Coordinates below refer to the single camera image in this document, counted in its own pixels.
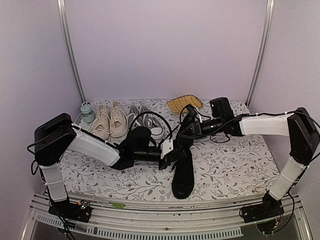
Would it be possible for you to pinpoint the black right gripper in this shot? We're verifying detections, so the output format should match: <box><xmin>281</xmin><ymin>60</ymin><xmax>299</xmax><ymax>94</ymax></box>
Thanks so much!
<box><xmin>178</xmin><ymin>117</ymin><xmax>224</xmax><ymax>141</ymax></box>

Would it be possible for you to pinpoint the black front canvas sneaker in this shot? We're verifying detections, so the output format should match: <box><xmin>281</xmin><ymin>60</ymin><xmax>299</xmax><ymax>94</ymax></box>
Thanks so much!
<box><xmin>171</xmin><ymin>147</ymin><xmax>195</xmax><ymax>200</ymax></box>

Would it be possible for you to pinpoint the black canvas sneaker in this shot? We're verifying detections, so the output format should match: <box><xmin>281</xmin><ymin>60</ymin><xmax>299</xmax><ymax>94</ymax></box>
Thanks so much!
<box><xmin>174</xmin><ymin>115</ymin><xmax>195</xmax><ymax>149</ymax></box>
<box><xmin>171</xmin><ymin>147</ymin><xmax>195</xmax><ymax>200</ymax></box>

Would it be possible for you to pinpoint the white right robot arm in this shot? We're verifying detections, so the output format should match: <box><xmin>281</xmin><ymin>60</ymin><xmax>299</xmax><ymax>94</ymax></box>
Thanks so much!
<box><xmin>186</xmin><ymin>97</ymin><xmax>320</xmax><ymax>223</ymax></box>

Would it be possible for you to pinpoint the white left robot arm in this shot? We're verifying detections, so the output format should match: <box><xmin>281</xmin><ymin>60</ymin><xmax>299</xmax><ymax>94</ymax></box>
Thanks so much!
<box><xmin>27</xmin><ymin>113</ymin><xmax>178</xmax><ymax>222</ymax></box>

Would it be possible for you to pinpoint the black rear canvas sneaker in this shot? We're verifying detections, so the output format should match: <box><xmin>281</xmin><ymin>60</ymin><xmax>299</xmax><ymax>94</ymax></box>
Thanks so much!
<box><xmin>174</xmin><ymin>115</ymin><xmax>195</xmax><ymax>149</ymax></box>

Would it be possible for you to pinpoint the woven bamboo tray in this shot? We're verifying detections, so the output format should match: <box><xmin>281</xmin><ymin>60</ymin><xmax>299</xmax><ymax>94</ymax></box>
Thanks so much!
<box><xmin>167</xmin><ymin>94</ymin><xmax>204</xmax><ymax>114</ymax></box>

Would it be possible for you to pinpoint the grey sneaker right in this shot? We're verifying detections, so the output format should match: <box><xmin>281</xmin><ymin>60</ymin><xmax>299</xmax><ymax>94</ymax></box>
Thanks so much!
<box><xmin>142</xmin><ymin>113</ymin><xmax>164</xmax><ymax>140</ymax></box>

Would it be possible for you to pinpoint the grey sneaker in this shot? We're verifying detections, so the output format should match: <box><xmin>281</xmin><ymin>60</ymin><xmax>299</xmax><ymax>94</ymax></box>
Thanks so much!
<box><xmin>142</xmin><ymin>113</ymin><xmax>164</xmax><ymax>140</ymax></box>
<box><xmin>127</xmin><ymin>104</ymin><xmax>146</xmax><ymax>129</ymax></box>

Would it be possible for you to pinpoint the grey sneaker left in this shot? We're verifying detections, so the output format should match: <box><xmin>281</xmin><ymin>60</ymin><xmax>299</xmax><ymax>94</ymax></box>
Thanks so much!
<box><xmin>127</xmin><ymin>104</ymin><xmax>146</xmax><ymax>129</ymax></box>

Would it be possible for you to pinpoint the beige sneaker right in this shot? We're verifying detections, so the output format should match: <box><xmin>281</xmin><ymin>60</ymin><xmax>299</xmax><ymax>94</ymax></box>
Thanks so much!
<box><xmin>110</xmin><ymin>101</ymin><xmax>129</xmax><ymax>138</ymax></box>

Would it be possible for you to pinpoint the beige sneaker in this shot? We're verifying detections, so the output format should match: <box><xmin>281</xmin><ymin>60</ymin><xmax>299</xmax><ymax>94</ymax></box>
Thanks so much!
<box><xmin>110</xmin><ymin>101</ymin><xmax>129</xmax><ymax>138</ymax></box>
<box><xmin>88</xmin><ymin>105</ymin><xmax>112</xmax><ymax>140</ymax></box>

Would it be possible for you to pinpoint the floral tablecloth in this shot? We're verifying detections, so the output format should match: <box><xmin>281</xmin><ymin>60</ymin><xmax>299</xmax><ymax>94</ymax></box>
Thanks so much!
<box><xmin>51</xmin><ymin>99</ymin><xmax>285</xmax><ymax>202</ymax></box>

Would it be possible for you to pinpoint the green tape piece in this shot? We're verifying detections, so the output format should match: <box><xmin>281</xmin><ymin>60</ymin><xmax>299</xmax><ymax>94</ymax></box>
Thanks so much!
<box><xmin>109</xmin><ymin>202</ymin><xmax>125</xmax><ymax>209</ymax></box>

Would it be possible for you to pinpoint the beige sneaker left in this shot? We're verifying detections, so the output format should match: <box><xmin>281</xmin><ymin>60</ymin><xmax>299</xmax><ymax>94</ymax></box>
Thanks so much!
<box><xmin>88</xmin><ymin>105</ymin><xmax>112</xmax><ymax>140</ymax></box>

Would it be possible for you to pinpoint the pale green small jar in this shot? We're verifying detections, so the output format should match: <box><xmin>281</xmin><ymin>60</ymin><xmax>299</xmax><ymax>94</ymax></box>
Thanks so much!
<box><xmin>80</xmin><ymin>101</ymin><xmax>96</xmax><ymax>124</ymax></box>

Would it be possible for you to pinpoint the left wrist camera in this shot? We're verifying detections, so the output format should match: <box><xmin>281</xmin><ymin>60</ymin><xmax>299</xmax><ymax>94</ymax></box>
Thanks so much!
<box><xmin>160</xmin><ymin>139</ymin><xmax>174</xmax><ymax>159</ymax></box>

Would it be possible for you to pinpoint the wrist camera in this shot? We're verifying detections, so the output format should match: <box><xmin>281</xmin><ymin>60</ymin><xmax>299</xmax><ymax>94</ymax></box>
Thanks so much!
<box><xmin>186</xmin><ymin>104</ymin><xmax>203</xmax><ymax>123</ymax></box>
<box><xmin>160</xmin><ymin>139</ymin><xmax>174</xmax><ymax>159</ymax></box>

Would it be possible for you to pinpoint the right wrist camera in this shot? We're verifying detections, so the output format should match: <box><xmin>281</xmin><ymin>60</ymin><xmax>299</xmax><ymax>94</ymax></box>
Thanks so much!
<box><xmin>186</xmin><ymin>104</ymin><xmax>203</xmax><ymax>123</ymax></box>

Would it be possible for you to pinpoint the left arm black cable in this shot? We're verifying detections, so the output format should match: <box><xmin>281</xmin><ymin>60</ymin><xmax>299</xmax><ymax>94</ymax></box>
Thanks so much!
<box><xmin>128</xmin><ymin>112</ymin><xmax>173</xmax><ymax>141</ymax></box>

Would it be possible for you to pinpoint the aluminium front rail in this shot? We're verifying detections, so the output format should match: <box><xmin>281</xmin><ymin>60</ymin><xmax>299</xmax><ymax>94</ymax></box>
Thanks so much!
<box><xmin>20</xmin><ymin>193</ymin><xmax>315</xmax><ymax>240</ymax></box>

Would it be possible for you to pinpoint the aluminium frame post right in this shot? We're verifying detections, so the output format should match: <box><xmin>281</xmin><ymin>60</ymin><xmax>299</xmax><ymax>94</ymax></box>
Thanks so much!
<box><xmin>245</xmin><ymin>0</ymin><xmax>275</xmax><ymax>108</ymax></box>

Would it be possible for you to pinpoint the aluminium frame post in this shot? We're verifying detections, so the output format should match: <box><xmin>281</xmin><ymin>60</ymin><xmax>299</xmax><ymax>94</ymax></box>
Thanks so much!
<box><xmin>245</xmin><ymin>0</ymin><xmax>275</xmax><ymax>108</ymax></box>
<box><xmin>56</xmin><ymin>0</ymin><xmax>86</xmax><ymax>102</ymax></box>

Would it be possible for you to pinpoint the aluminium frame post left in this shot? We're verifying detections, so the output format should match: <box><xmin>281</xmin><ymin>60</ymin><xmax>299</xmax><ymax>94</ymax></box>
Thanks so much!
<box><xmin>56</xmin><ymin>0</ymin><xmax>86</xmax><ymax>102</ymax></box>

